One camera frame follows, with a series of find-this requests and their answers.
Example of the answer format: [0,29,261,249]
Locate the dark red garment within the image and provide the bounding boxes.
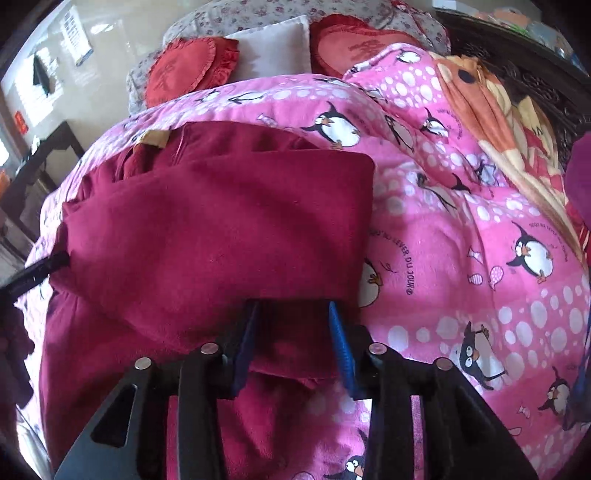
[40,121,375,479]

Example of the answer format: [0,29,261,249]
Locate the pink penguin quilt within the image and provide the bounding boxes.
[22,43,590,479]

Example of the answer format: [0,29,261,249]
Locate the left red heart pillow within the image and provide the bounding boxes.
[145,37,239,108]

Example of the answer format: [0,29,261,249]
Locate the red heart pillow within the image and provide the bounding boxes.
[145,37,239,108]
[310,14,421,78]

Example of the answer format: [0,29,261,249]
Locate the purple towel on chair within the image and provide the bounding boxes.
[565,132,591,225]

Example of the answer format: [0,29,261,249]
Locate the orange cartoon blanket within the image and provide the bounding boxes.
[430,52,590,266]

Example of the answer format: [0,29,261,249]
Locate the white square pillow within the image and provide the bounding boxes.
[226,15,311,83]

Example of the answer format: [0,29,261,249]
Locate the dark carved wooden cabinet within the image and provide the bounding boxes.
[434,9,590,165]

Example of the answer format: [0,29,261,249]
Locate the right red heart pillow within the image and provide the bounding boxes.
[310,14,421,78]

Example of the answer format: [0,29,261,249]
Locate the clutter on cabinet top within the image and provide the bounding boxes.
[477,1,590,70]

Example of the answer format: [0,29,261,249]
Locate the dark cloth hanging on wall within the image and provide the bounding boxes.
[33,55,52,96]

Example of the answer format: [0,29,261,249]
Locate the eye chart wall poster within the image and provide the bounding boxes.
[60,5,93,67]

